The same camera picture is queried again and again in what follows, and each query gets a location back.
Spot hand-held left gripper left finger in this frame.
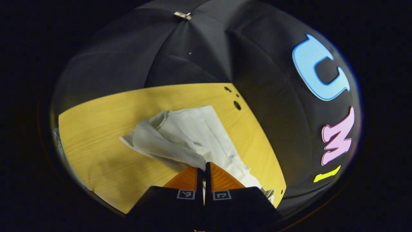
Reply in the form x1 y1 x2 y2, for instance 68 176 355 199
127 166 204 232

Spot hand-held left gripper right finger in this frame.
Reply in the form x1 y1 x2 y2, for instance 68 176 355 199
205 162 282 232

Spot white jeans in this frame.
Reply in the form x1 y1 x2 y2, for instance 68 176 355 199
120 105 275 204

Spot black backdrop cloth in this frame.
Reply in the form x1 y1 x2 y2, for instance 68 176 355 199
53 0 361 216

